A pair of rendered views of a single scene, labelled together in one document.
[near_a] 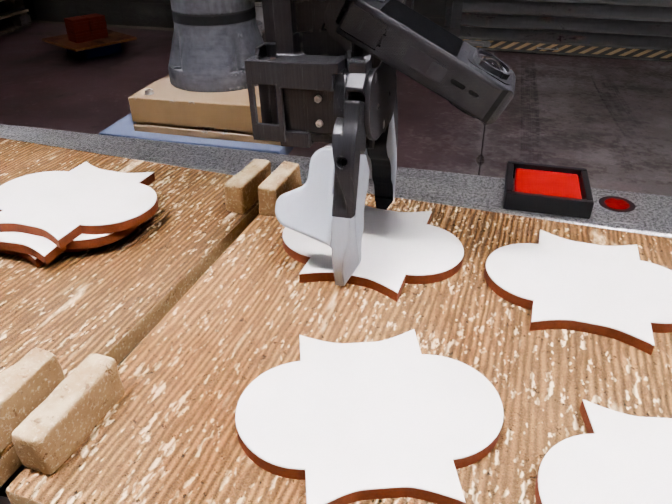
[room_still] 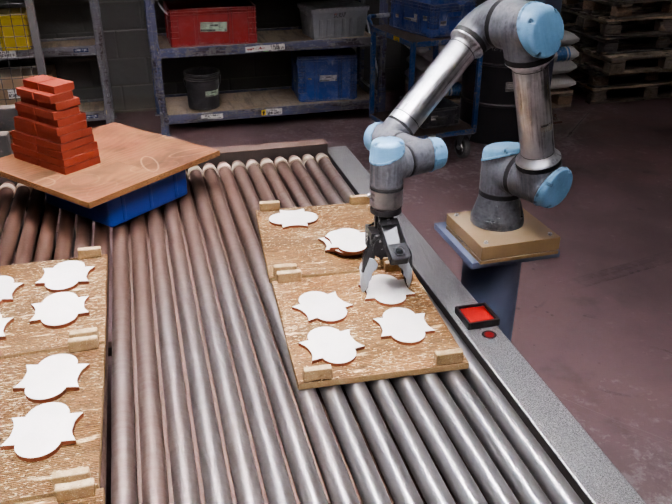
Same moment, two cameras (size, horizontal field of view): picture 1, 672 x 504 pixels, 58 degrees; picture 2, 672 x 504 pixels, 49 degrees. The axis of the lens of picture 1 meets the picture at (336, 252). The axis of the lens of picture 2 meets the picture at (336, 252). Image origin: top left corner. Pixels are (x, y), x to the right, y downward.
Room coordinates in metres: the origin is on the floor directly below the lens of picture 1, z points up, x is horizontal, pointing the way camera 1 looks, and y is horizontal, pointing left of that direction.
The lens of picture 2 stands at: (-0.46, -1.25, 1.82)
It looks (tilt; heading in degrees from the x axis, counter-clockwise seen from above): 28 degrees down; 60
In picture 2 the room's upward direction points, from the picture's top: straight up
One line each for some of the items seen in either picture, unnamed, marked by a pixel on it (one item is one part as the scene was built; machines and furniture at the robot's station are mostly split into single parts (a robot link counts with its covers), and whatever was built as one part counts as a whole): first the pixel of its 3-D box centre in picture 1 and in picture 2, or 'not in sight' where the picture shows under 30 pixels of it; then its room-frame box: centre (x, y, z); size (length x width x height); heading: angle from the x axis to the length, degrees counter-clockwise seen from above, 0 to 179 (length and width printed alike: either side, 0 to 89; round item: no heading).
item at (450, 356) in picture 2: not in sight; (448, 356); (0.34, -0.32, 0.95); 0.06 x 0.02 x 0.03; 162
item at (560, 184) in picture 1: (546, 189); (476, 316); (0.52, -0.20, 0.92); 0.06 x 0.06 x 0.01; 75
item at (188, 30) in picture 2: not in sight; (209, 22); (1.61, 4.28, 0.78); 0.66 x 0.45 x 0.28; 166
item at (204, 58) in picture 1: (217, 43); (498, 204); (0.90, 0.17, 0.97); 0.15 x 0.15 x 0.10
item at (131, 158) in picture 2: not in sight; (103, 159); (-0.02, 0.94, 1.03); 0.50 x 0.50 x 0.02; 25
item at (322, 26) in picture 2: not in sight; (333, 19); (2.55, 4.01, 0.76); 0.50 x 0.36 x 0.24; 172
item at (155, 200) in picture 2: not in sight; (116, 184); (0.00, 0.87, 0.97); 0.31 x 0.31 x 0.10; 25
